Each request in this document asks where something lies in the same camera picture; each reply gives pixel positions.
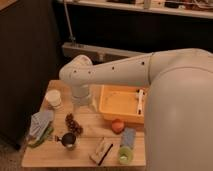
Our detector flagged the white paper cup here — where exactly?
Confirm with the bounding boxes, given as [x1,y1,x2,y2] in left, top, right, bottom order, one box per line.
[45,89,62,109]

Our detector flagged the metal pole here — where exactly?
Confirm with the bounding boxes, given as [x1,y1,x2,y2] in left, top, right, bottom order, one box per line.
[63,0,76,44]

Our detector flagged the yellow plastic tray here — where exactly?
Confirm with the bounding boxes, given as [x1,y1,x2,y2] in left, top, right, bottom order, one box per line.
[99,85,148,124]

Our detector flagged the orange round fruit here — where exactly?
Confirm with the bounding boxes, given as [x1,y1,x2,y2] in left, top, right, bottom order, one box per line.
[111,119,125,134]

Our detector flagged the white wall shelf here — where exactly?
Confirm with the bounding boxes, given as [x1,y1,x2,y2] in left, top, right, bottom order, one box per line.
[56,0,213,19]

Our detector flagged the blue green bottle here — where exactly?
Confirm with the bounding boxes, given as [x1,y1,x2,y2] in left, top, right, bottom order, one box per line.
[118,128,136,165]

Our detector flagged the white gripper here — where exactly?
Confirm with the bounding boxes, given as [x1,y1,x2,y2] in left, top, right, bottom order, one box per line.
[71,85,97,113]

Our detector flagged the brown grape bunch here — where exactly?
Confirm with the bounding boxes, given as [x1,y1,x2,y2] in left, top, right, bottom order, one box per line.
[65,114,83,135]

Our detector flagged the wooden block brush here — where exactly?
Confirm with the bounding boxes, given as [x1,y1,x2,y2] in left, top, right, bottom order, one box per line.
[89,138,113,166]

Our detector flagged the white brush in tray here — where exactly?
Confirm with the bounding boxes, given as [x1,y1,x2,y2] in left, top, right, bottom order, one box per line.
[136,89,144,115]

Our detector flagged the blue grey cloth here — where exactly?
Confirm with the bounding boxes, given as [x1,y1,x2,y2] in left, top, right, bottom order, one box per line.
[29,110,54,140]

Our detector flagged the green pepper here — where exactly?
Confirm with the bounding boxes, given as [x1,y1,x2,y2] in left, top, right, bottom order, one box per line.
[28,126,54,148]

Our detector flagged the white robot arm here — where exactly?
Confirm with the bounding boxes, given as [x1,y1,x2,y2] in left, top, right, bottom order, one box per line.
[59,48,213,171]

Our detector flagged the low grey bench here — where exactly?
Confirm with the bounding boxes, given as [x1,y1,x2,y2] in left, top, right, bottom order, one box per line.
[62,42,142,62]

